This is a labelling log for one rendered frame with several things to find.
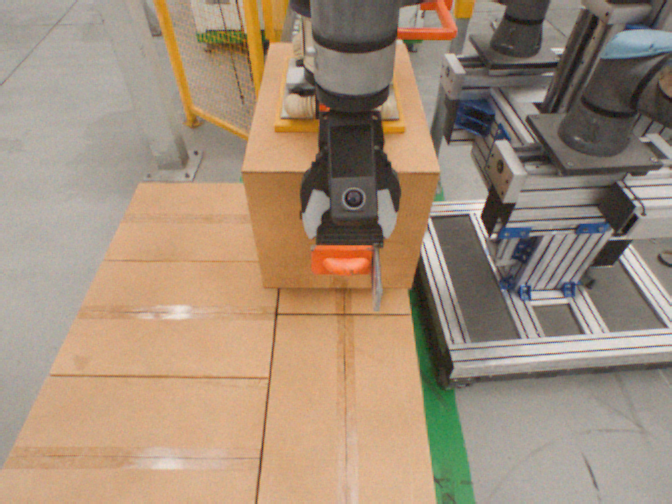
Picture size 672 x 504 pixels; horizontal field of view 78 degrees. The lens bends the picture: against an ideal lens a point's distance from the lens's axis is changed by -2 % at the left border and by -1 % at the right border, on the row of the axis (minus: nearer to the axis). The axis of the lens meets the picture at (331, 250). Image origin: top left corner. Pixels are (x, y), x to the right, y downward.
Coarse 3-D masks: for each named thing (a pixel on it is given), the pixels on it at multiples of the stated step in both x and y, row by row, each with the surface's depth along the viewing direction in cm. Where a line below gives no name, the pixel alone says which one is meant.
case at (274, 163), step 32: (416, 96) 103; (256, 128) 93; (416, 128) 94; (256, 160) 86; (288, 160) 86; (416, 160) 86; (256, 192) 88; (288, 192) 88; (416, 192) 88; (256, 224) 95; (288, 224) 95; (416, 224) 95; (288, 256) 103; (384, 256) 104; (416, 256) 104
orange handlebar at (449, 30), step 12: (444, 12) 102; (444, 24) 99; (408, 36) 96; (420, 36) 96; (432, 36) 96; (444, 36) 96; (324, 264) 52; (336, 264) 50; (348, 264) 50; (360, 264) 51
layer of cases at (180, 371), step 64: (192, 192) 160; (128, 256) 139; (192, 256) 139; (256, 256) 139; (128, 320) 122; (192, 320) 122; (256, 320) 123; (320, 320) 123; (384, 320) 123; (64, 384) 110; (128, 384) 110; (192, 384) 110; (256, 384) 110; (320, 384) 110; (384, 384) 110; (64, 448) 99; (128, 448) 99; (192, 448) 99; (256, 448) 99; (320, 448) 99; (384, 448) 99
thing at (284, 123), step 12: (288, 60) 111; (300, 60) 105; (300, 96) 95; (312, 96) 98; (276, 120) 92; (288, 120) 92; (300, 120) 92; (312, 120) 92; (276, 132) 92; (288, 132) 92; (300, 132) 92; (312, 132) 92
